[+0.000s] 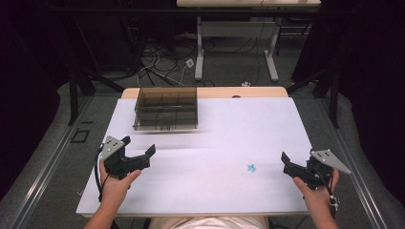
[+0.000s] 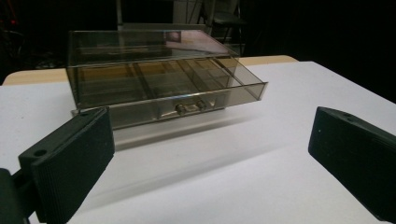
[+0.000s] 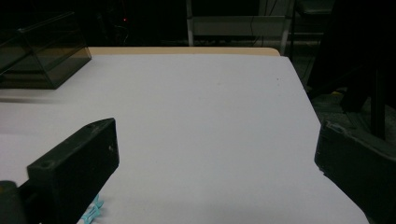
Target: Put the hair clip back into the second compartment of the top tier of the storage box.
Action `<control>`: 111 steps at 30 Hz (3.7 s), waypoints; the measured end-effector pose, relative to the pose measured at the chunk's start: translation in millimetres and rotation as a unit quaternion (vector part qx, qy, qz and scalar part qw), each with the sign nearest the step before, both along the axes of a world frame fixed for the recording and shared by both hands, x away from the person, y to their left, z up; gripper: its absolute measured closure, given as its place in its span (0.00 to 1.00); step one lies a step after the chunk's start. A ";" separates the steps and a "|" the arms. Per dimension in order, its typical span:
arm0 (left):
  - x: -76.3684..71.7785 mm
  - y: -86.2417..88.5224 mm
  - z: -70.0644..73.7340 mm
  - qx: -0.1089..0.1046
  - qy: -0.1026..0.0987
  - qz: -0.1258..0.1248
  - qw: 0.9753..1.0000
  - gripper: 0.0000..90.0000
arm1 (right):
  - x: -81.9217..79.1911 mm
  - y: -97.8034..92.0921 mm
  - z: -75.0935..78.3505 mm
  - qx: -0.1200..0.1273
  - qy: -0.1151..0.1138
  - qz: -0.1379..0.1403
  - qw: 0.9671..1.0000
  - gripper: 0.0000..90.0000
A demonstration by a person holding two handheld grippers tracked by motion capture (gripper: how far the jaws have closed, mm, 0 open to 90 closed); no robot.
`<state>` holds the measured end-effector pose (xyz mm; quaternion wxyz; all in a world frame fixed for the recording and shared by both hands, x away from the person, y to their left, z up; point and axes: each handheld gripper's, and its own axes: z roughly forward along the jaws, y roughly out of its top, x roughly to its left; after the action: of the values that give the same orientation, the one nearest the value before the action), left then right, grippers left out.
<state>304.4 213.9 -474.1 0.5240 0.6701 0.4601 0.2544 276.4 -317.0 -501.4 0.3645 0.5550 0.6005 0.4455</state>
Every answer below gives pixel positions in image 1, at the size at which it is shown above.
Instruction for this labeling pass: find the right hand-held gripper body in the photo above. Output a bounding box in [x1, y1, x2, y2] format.
[282, 149, 352, 192]

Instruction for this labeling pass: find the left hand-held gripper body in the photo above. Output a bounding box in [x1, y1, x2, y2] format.
[99, 135, 151, 180]

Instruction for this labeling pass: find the person's left hand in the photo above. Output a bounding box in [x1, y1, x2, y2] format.
[98, 158, 142, 212]

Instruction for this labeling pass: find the person's right hand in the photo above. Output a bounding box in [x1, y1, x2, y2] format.
[292, 168, 340, 219]

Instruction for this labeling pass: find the brown transparent compartment box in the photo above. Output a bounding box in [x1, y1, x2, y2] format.
[133, 86, 200, 132]

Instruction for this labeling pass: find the black metal stand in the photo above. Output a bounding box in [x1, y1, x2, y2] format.
[286, 65, 340, 130]
[67, 61, 126, 127]

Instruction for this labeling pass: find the person's beige clothing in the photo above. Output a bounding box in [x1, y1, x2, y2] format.
[148, 216, 270, 229]

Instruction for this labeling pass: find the white-legged desk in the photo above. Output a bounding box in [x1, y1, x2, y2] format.
[176, 0, 323, 82]

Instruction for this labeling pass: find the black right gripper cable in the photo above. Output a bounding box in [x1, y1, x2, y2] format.
[318, 174, 340, 212]

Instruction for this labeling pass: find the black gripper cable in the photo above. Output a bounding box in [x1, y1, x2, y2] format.
[94, 146, 111, 203]
[318, 174, 340, 212]

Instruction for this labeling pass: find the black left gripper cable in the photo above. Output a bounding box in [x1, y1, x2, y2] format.
[94, 146, 111, 203]

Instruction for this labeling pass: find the tangle of black floor cables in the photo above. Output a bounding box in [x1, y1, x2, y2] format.
[118, 15, 218, 88]

